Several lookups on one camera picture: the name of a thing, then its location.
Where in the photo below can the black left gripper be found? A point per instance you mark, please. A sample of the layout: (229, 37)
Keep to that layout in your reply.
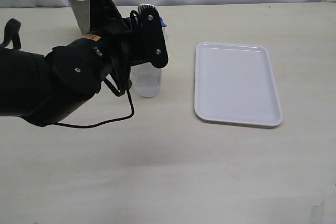
(141, 37)

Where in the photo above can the blue plastic snap lid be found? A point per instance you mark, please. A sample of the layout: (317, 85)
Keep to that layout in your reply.
(162, 21)

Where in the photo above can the clear plastic tall container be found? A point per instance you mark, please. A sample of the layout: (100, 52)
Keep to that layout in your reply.
(146, 80)

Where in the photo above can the stainless steel cup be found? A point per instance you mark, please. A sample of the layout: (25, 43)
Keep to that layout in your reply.
(81, 10)

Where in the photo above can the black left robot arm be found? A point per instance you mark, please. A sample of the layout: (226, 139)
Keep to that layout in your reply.
(43, 90)

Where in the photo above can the white rectangular tray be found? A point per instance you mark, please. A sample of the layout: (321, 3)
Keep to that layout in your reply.
(235, 84)

